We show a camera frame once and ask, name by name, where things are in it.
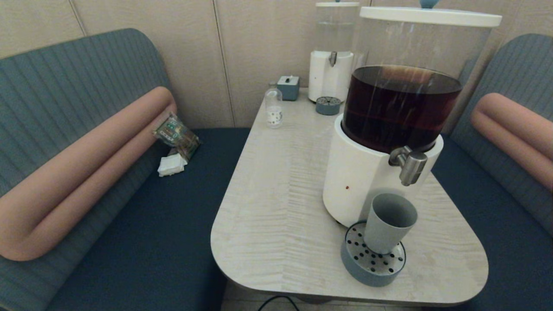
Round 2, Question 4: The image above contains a grey-blue plastic cup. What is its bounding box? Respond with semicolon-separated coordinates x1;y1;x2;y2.
364;193;418;255

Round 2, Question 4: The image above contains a steel tap of tea dispenser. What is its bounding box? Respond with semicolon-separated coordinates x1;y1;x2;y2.
388;146;428;187

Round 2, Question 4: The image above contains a small clear glass bottle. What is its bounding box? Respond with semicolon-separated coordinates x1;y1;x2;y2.
265;82;283;128

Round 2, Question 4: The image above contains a small blue box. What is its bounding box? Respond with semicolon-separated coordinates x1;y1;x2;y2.
277;76;300;102

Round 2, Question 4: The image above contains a small blue drip tray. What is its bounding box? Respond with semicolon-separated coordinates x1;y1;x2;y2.
315;96;342;116

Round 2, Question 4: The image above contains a large tea drink dispenser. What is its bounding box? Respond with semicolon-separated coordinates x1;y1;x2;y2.
322;17;493;230

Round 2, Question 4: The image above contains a small clear water dispenser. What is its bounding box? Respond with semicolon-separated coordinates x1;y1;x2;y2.
308;5;359;103

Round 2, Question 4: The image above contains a green snack packet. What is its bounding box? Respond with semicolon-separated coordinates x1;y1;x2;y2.
152;113;201;160

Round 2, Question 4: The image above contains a white folded napkin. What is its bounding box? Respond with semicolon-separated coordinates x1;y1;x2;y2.
157;152;188;177

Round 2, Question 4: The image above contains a large blue perforated drip tray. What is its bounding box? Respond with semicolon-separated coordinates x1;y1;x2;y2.
340;221;407;287

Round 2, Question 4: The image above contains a blue upholstered bench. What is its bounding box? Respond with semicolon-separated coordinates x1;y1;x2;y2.
432;34;553;311
0;28;251;311

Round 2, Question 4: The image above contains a white lid of tea dispenser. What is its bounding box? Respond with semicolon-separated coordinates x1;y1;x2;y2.
359;6;502;28

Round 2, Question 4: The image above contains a black cable on floor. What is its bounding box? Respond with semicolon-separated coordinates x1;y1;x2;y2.
258;295;300;311

